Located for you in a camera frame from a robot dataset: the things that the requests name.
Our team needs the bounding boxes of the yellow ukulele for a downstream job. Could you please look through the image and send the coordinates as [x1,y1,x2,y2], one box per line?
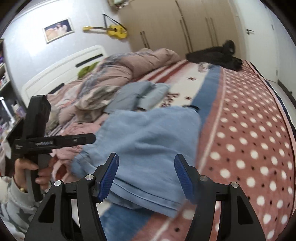
[82,14,128,40]

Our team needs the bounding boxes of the person left hand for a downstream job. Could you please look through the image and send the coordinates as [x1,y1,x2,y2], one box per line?
[14,157,57,193]

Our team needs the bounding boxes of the black clothing pile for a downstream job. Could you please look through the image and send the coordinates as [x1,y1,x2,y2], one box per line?
[186,40,242,71]

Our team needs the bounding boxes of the green pillow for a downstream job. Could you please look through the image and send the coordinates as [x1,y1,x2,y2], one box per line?
[77,62,99,79]

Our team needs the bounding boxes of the striped polka dot blanket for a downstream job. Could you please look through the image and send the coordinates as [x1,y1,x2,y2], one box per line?
[46,58,296,241]

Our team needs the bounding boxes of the camouflage patterned cloth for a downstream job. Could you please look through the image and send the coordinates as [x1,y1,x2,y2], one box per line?
[75,85,120,122]

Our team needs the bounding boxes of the wooden wardrobe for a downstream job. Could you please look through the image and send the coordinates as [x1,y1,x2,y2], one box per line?
[117,0,243,58]

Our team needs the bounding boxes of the light blue denim pants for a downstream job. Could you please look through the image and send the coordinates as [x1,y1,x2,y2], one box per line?
[70,106,201,217]

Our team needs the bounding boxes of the framed wall photo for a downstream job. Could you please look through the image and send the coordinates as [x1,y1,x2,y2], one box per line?
[44,19,74,44]

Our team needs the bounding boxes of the folded grey blue garment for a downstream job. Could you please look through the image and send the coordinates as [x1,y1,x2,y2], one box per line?
[103,81,171,114]

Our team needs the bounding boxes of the pink striped duvet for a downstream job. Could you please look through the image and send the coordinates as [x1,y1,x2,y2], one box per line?
[46,48,180,132]

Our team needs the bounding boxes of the white bed headboard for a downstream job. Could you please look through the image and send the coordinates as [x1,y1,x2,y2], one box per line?
[21,45,107,106]

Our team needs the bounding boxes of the cluttered bookshelf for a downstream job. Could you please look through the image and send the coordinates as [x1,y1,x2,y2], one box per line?
[1,39,25,143]

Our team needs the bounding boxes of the white door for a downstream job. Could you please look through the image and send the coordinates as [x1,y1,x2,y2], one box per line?
[233,0,278,82]

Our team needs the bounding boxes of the grey star sleeve forearm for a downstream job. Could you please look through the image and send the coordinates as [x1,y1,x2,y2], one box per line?
[1,177,40,240]

